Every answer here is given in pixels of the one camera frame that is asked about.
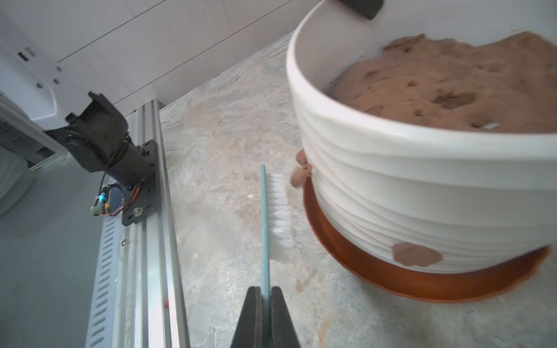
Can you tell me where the left controller board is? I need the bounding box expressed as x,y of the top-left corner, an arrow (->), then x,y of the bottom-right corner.
91,183 -> 141,216

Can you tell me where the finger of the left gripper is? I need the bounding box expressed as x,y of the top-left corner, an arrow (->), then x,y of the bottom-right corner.
339,0 -> 384,20

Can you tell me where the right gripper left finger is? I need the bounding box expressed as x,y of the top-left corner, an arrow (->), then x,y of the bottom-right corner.
230,287 -> 263,348

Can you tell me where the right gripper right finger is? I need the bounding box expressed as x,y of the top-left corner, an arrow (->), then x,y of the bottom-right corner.
271,287 -> 300,348

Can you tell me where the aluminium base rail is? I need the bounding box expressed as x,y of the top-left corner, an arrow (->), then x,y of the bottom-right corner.
85,99 -> 190,347

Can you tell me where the white ceramic pot with soil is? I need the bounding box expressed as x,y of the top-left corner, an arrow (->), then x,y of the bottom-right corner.
287,1 -> 556,273

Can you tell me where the terracotta saucer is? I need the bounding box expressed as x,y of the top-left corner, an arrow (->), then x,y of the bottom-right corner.
303,179 -> 551,304

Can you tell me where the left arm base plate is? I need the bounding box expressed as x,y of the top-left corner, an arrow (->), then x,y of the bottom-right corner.
121,139 -> 161,226

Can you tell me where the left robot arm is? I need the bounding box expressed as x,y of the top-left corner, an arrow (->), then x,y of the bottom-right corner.
1,1 -> 315,131

